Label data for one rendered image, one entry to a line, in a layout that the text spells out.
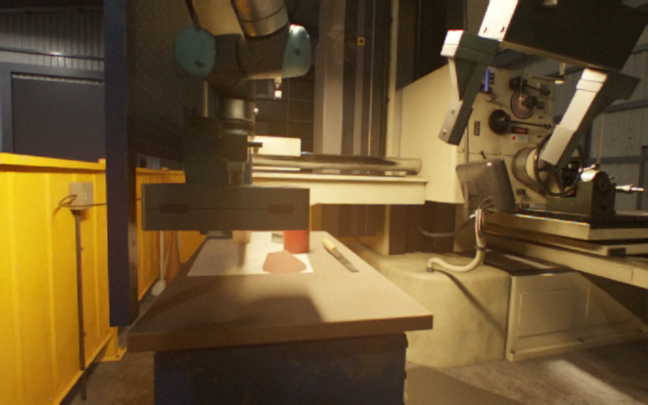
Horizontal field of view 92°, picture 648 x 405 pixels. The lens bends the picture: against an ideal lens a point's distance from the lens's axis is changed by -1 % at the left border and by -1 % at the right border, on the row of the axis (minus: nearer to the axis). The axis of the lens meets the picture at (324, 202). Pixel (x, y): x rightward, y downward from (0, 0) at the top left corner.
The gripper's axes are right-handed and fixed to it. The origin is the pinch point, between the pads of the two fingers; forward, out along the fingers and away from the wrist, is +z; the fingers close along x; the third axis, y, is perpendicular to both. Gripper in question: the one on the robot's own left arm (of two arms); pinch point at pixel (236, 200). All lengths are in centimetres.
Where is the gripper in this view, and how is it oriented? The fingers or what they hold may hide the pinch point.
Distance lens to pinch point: 70.4
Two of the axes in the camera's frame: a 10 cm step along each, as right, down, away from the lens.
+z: -0.3, 10.0, 0.7
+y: 9.8, 0.1, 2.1
